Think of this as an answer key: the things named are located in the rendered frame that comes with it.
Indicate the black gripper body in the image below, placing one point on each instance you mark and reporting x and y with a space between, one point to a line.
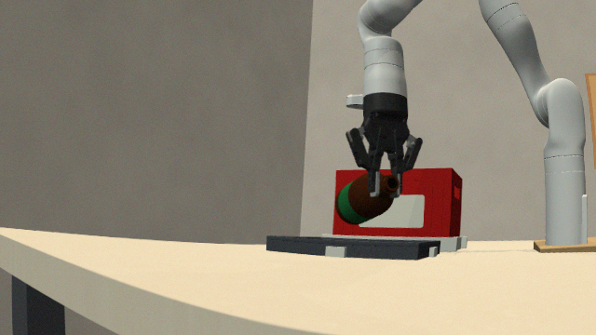
388 110

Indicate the brown bottle with green label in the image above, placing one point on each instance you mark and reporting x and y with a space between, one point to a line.
354 204

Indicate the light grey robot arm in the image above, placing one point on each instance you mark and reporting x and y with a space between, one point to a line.
557 105

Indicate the red crate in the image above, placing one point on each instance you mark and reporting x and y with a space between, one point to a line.
427 207

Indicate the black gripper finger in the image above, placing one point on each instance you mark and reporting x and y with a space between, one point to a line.
398 164
371 161

